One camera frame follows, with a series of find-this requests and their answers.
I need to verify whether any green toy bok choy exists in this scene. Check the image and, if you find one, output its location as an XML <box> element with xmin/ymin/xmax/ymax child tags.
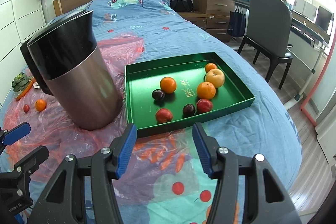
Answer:
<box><xmin>12</xmin><ymin>72</ymin><xmax>33</xmax><ymax>92</ymax></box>

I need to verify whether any red plum front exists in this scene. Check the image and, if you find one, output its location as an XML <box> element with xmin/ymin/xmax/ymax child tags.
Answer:
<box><xmin>155</xmin><ymin>108</ymin><xmax>173</xmax><ymax>123</ymax></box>

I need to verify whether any orange in tray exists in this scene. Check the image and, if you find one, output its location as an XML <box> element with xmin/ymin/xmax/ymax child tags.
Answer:
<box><xmin>159</xmin><ymin>77</ymin><xmax>177</xmax><ymax>94</ymax></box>

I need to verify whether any large orange mandarin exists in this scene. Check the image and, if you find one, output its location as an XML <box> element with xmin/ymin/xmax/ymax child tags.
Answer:
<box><xmin>197</xmin><ymin>81</ymin><xmax>217</xmax><ymax>100</ymax></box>

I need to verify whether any dark blue tote bag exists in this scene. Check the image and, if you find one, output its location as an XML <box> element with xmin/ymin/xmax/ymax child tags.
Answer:
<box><xmin>227</xmin><ymin>6</ymin><xmax>246</xmax><ymax>38</ymax></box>

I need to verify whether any black steel electric kettle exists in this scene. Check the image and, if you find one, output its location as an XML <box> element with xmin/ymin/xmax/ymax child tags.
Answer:
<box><xmin>20</xmin><ymin>9</ymin><xmax>121</xmax><ymax>130</ymax></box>

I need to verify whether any pink plastic sheet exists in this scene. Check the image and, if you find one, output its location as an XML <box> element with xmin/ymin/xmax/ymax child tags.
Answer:
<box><xmin>3</xmin><ymin>29</ymin><xmax>219</xmax><ymax>207</ymax></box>

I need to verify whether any small orange mandarin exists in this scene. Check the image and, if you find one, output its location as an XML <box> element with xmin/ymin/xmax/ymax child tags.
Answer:
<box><xmin>205</xmin><ymin>63</ymin><xmax>218</xmax><ymax>73</ymax></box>

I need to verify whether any red plum right side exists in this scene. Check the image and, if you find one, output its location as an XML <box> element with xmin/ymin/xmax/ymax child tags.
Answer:
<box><xmin>197</xmin><ymin>99</ymin><xmax>213</xmax><ymax>113</ymax></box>

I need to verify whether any white wardrobe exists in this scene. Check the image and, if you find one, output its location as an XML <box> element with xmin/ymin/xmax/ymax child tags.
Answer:
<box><xmin>1</xmin><ymin>0</ymin><xmax>46</xmax><ymax>105</ymax></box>

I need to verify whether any black monitor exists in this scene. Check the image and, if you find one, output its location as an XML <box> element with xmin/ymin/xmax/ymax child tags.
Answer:
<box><xmin>315</xmin><ymin>6</ymin><xmax>332</xmax><ymax>32</ymax></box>

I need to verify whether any dark purple plum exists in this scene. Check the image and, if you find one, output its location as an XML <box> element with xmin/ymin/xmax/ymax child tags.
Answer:
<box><xmin>151</xmin><ymin>89</ymin><xmax>165</xmax><ymax>101</ymax></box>

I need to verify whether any medium orange mandarin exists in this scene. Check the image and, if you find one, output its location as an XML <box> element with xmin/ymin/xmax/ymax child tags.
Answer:
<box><xmin>35</xmin><ymin>99</ymin><xmax>47</xmax><ymax>112</ymax></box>

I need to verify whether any wooden drawer cabinet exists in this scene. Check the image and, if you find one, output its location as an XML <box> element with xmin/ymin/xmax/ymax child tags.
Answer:
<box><xmin>179</xmin><ymin>0</ymin><xmax>235</xmax><ymax>43</ymax></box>

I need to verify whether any blue patterned bedsheet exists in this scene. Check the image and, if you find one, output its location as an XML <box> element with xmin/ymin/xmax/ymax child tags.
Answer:
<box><xmin>1</xmin><ymin>0</ymin><xmax>302</xmax><ymax>223</ymax></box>

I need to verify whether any pink hoop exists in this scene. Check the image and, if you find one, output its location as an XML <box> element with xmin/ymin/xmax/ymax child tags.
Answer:
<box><xmin>300</xmin><ymin>32</ymin><xmax>335</xmax><ymax>127</ymax></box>

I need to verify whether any grey desk chair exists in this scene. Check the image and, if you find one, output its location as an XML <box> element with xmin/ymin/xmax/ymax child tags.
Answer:
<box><xmin>238</xmin><ymin>0</ymin><xmax>293</xmax><ymax>89</ymax></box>

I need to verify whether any yellow pear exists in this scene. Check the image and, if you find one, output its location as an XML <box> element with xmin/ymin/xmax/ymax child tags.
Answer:
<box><xmin>205</xmin><ymin>69</ymin><xmax>225</xmax><ymax>88</ymax></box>

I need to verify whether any green metal tray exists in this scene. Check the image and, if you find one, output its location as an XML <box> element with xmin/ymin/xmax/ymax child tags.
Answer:
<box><xmin>125</xmin><ymin>52</ymin><xmax>255</xmax><ymax>138</ymax></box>

